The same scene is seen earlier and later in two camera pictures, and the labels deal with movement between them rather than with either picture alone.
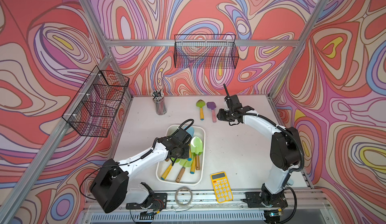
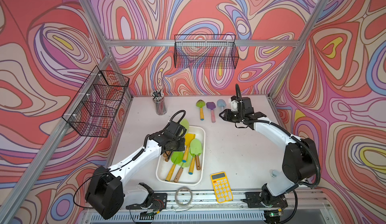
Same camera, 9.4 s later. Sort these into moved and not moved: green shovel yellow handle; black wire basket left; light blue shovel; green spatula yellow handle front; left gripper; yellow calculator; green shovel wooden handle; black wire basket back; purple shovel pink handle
Moved: light blue shovel; green shovel wooden handle; left gripper
Not moved: black wire basket back; green spatula yellow handle front; yellow calculator; black wire basket left; purple shovel pink handle; green shovel yellow handle
